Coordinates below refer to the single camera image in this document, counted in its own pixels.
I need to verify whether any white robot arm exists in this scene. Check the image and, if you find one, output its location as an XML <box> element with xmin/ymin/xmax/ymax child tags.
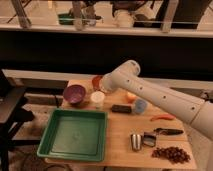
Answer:
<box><xmin>100</xmin><ymin>60</ymin><xmax>213</xmax><ymax>140</ymax></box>

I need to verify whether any red bowl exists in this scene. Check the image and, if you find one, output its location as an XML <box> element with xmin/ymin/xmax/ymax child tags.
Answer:
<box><xmin>92</xmin><ymin>75</ymin><xmax>103</xmax><ymax>91</ymax></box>

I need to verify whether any purple bowl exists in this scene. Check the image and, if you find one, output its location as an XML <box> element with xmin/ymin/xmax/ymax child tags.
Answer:
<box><xmin>63</xmin><ymin>84</ymin><xmax>86</xmax><ymax>105</ymax></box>

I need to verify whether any white cup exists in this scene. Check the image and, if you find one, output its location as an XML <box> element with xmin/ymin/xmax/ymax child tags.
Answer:
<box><xmin>90</xmin><ymin>91</ymin><xmax>105</xmax><ymax>108</ymax></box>

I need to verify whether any black rectangular block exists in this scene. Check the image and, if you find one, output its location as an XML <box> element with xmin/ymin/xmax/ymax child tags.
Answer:
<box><xmin>111</xmin><ymin>105</ymin><xmax>132</xmax><ymax>113</ymax></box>

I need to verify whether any orange fruit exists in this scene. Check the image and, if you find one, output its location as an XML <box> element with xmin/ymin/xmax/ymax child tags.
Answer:
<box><xmin>126</xmin><ymin>92</ymin><xmax>137</xmax><ymax>103</ymax></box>

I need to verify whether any green plastic tray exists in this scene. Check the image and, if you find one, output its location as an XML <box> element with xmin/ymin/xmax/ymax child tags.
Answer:
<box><xmin>37</xmin><ymin>108</ymin><xmax>107</xmax><ymax>162</ymax></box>

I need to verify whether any wooden cutting board table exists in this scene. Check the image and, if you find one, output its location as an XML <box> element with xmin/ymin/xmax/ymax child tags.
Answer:
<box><xmin>44</xmin><ymin>78</ymin><xmax>198</xmax><ymax>170</ymax></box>

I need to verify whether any silver metal cup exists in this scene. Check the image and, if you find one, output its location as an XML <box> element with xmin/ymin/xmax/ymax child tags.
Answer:
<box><xmin>131</xmin><ymin>134</ymin><xmax>142</xmax><ymax>151</ymax></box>

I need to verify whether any red chili pepper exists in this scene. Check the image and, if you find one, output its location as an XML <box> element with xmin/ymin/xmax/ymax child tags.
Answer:
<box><xmin>150</xmin><ymin>114</ymin><xmax>175</xmax><ymax>121</ymax></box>

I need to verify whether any metal measuring scoop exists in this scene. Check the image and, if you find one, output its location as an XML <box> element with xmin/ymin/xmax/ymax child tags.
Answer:
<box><xmin>143</xmin><ymin>132</ymin><xmax>156</xmax><ymax>147</ymax></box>

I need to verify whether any black chair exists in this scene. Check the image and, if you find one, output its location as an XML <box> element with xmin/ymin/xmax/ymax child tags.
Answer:
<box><xmin>0</xmin><ymin>69</ymin><xmax>39</xmax><ymax>171</ymax></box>

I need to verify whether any pile of brown nuts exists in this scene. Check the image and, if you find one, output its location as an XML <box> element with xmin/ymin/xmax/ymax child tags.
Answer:
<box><xmin>152</xmin><ymin>147</ymin><xmax>190</xmax><ymax>164</ymax></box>

